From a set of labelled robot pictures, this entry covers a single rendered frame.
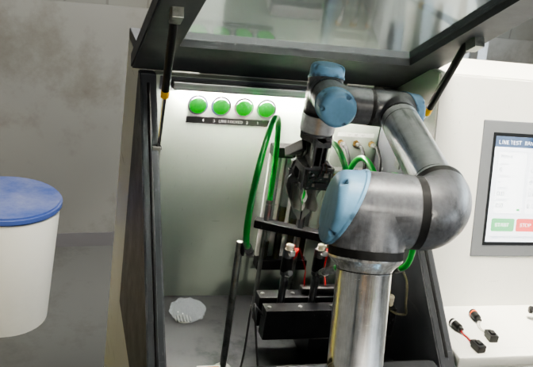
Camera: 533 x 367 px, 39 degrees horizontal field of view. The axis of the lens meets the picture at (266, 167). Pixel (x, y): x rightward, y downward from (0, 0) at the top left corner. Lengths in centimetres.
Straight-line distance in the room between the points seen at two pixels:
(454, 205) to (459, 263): 83
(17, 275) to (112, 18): 133
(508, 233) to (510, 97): 35
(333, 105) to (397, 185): 36
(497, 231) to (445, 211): 87
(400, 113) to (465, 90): 50
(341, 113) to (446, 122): 49
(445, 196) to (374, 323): 22
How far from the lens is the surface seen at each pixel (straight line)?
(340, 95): 144
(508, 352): 187
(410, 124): 139
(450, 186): 117
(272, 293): 186
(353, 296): 113
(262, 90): 188
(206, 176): 195
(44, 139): 390
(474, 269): 200
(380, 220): 110
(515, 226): 203
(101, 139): 393
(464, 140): 192
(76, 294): 371
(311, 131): 158
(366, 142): 205
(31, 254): 322
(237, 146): 194
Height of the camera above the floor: 189
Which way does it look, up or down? 20 degrees down
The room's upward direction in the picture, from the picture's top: 8 degrees clockwise
